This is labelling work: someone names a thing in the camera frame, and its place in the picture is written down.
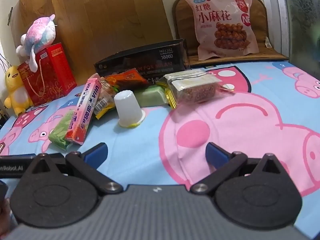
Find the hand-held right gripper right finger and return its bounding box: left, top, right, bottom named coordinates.
left=190, top=142, right=285, bottom=194

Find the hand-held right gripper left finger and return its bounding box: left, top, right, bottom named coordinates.
left=29, top=142, right=123, bottom=195

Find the green snack packet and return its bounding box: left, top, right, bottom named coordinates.
left=48, top=110, right=75, bottom=151

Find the long pink tablet box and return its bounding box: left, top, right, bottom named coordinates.
left=65, top=74, right=102, bottom=145

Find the yellow barcode snack packet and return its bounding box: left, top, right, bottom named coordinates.
left=94, top=80, right=120, bottom=120

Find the white plastic cup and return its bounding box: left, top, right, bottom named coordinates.
left=114, top=90, right=146, bottom=128

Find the clear yellow-edged snack packet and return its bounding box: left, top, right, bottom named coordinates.
left=160, top=70, right=222, bottom=88
left=165, top=79, right=235, bottom=109

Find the green cake packet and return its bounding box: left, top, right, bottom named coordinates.
left=134, top=84, right=168, bottom=107

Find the orange snack packet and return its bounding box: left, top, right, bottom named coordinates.
left=104, top=70, right=149, bottom=92

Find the black cardboard box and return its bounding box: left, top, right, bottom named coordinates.
left=94, top=39, right=188, bottom=85

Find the printed cartoon bedsheet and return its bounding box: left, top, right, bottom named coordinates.
left=0, top=60, right=320, bottom=240

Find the yellow plush duck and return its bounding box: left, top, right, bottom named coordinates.
left=4, top=66, right=33, bottom=117

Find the red gift bag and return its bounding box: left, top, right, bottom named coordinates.
left=17, top=42, right=77, bottom=106

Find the pink and blue plush toy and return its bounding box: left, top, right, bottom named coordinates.
left=16, top=14, right=57, bottom=72

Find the large pink snack bag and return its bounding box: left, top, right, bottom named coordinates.
left=180, top=0, right=259, bottom=61

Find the wooden board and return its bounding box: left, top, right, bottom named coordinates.
left=10, top=0, right=175, bottom=85

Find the frosted glass door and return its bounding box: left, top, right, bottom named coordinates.
left=259, top=0, right=320, bottom=67

